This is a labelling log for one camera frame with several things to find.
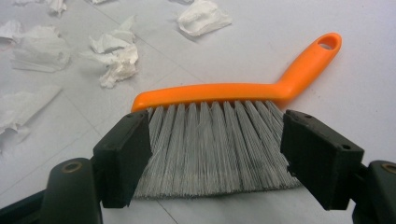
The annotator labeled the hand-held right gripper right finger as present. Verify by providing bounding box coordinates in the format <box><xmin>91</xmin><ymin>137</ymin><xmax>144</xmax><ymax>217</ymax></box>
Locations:
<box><xmin>279</xmin><ymin>108</ymin><xmax>365</xmax><ymax>212</ymax></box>

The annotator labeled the pile of white tissues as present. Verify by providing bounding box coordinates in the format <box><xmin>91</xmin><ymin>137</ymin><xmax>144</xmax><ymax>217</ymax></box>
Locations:
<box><xmin>0</xmin><ymin>0</ymin><xmax>233</xmax><ymax>153</ymax></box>

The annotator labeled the orange brush with grey bristles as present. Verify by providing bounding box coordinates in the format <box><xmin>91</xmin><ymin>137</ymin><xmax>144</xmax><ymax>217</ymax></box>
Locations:
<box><xmin>130</xmin><ymin>32</ymin><xmax>343</xmax><ymax>200</ymax></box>

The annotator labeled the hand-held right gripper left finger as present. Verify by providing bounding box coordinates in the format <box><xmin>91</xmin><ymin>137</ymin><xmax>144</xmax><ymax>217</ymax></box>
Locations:
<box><xmin>92</xmin><ymin>109</ymin><xmax>153</xmax><ymax>209</ymax></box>

